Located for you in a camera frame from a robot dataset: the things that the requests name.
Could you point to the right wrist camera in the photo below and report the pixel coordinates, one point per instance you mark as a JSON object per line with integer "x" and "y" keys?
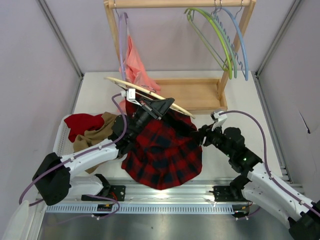
{"x": 218, "y": 118}

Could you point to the white laundry basket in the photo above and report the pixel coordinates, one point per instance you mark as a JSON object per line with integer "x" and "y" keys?
{"x": 62, "y": 144}

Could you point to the purple hanger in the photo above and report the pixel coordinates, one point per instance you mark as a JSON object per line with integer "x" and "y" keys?
{"x": 122, "y": 39}

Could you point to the green hanger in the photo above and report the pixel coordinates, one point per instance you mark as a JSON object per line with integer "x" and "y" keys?
{"x": 190, "y": 15}

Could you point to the cream hanger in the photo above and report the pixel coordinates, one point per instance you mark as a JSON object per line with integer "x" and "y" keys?
{"x": 139, "y": 90}

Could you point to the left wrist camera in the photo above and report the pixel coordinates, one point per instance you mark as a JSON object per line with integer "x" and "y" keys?
{"x": 130, "y": 95}

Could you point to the blue hanger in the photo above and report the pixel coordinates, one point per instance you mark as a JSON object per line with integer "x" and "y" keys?
{"x": 244, "y": 65}

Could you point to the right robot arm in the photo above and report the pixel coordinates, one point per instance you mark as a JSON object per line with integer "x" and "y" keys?
{"x": 272, "y": 180}

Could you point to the wooden clothes rack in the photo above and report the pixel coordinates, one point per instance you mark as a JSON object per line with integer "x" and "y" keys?
{"x": 193, "y": 95}

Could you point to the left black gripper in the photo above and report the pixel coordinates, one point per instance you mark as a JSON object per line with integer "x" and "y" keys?
{"x": 152, "y": 110}

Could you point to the red plaid skirt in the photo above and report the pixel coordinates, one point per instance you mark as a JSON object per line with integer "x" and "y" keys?
{"x": 163, "y": 155}

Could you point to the pink skirt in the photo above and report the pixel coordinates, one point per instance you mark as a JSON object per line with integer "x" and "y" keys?
{"x": 132, "y": 68}

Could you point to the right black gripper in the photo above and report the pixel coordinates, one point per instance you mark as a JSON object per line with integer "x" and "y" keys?
{"x": 203, "y": 135}

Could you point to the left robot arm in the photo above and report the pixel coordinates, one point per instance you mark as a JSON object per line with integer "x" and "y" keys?
{"x": 54, "y": 176}

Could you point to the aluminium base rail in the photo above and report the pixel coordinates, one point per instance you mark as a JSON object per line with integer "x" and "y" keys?
{"x": 195, "y": 197}

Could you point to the teal hanger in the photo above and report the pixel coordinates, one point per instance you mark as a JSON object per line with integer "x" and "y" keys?
{"x": 230, "y": 42}

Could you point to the red garment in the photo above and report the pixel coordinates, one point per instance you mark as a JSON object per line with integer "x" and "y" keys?
{"x": 81, "y": 122}

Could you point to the tan garment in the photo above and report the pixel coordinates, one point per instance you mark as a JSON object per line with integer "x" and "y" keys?
{"x": 93, "y": 137}

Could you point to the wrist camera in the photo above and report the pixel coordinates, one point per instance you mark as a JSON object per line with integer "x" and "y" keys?
{"x": 130, "y": 95}
{"x": 218, "y": 118}

